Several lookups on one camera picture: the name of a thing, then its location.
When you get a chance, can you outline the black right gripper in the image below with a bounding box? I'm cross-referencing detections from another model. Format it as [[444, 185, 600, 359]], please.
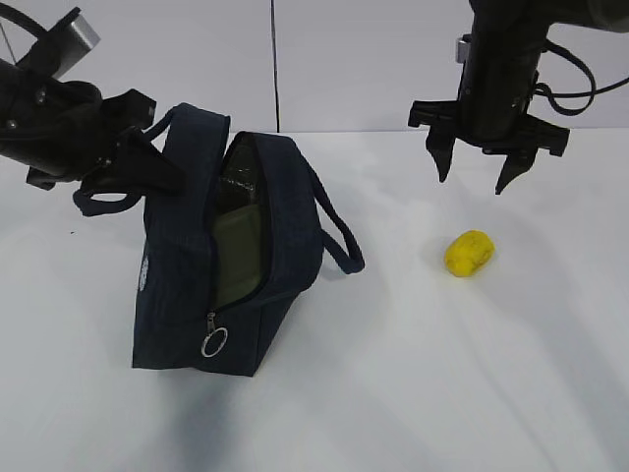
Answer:
[[408, 68, 570, 195]]

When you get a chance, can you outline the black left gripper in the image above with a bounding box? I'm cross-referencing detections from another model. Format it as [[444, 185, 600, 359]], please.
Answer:
[[27, 88, 186, 193]]

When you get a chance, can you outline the green lidded glass container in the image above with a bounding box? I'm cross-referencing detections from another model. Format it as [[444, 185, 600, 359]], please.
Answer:
[[212, 204, 266, 309]]

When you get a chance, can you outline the navy blue lunch bag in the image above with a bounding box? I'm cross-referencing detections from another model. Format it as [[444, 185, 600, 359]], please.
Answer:
[[72, 101, 366, 379]]

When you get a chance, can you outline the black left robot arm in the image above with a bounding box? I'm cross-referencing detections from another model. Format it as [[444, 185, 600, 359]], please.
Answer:
[[1, 62, 186, 196]]

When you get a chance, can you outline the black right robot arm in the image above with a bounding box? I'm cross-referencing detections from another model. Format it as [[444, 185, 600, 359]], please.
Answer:
[[408, 1, 628, 194]]

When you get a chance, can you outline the yellow lemon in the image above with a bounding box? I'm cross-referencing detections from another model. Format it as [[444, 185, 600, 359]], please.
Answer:
[[443, 230, 495, 278]]

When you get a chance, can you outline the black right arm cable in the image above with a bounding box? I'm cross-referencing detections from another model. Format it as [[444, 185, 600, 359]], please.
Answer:
[[533, 38, 629, 117]]

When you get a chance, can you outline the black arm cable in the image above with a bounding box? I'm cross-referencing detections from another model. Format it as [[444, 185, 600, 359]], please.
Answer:
[[533, 38, 629, 117], [0, 7, 50, 65]]

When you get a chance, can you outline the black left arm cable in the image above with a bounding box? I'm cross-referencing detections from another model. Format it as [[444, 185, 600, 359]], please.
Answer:
[[0, 7, 50, 65]]

